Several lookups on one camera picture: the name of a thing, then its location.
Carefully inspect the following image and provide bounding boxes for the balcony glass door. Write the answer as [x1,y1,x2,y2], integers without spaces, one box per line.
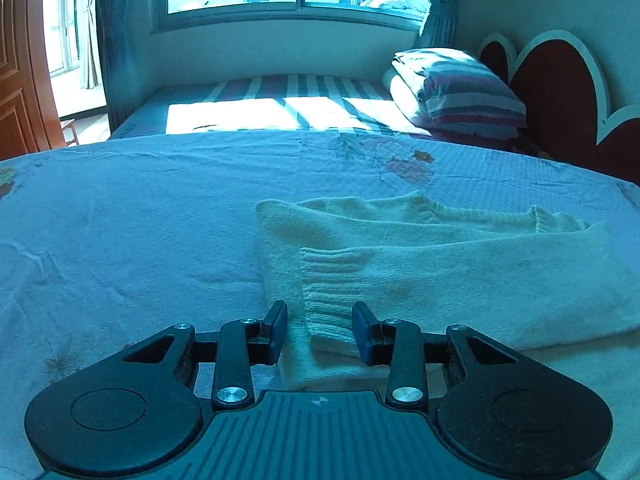
[41,0,108,122]

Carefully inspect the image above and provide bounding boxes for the grey tied curtain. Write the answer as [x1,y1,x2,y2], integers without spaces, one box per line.
[352,0,468,51]

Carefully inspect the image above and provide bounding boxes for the striped bed sheet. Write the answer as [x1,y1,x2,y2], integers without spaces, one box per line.
[107,74,531,153]

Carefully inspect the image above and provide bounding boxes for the red heart-shaped headboard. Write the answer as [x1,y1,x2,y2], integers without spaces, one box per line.
[477,30,640,183]

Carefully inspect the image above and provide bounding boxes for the floral bed sheet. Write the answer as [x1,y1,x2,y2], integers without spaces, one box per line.
[0,130,640,480]

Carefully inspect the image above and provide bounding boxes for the wooden stool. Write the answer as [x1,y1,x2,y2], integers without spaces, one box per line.
[59,118,81,148]

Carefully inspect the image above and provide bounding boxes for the brown wooden door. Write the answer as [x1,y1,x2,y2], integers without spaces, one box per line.
[0,0,62,162]

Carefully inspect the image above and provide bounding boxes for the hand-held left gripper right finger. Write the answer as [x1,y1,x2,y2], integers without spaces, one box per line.
[351,300,519,409]

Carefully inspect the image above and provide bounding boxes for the folded striped quilt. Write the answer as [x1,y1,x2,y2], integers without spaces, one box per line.
[382,48,528,136]

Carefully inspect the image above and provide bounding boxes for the grey hanging curtain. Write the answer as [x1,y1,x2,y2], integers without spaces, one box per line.
[92,0,153,131]

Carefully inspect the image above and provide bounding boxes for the cream knitted sweater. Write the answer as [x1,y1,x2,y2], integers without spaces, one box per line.
[255,191,640,391]

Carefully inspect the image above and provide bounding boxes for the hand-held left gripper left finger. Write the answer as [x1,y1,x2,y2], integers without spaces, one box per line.
[122,300,289,411]

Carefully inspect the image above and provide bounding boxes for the bedding on window sill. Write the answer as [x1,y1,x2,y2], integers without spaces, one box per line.
[359,0,432,15]

